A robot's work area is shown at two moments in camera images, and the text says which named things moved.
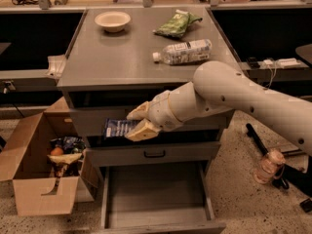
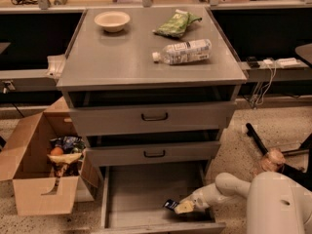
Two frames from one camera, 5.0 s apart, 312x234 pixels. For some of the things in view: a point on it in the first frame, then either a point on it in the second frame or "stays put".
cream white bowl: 112,20 stays put
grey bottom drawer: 158,198 stays put
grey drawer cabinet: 162,183 stays put
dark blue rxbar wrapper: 117,128 → 171,204
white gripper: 161,110 → 197,198
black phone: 253,62 stays put
